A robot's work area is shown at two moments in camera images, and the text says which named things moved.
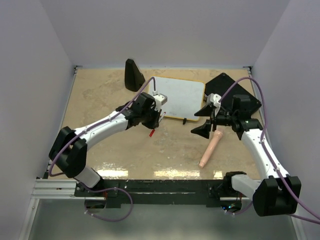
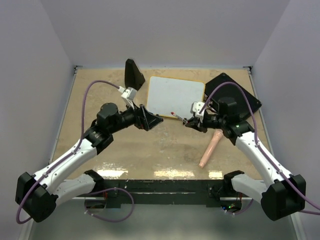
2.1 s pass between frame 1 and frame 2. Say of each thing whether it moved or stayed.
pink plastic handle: stayed
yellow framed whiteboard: stayed
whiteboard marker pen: moved
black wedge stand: stayed
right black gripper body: moved
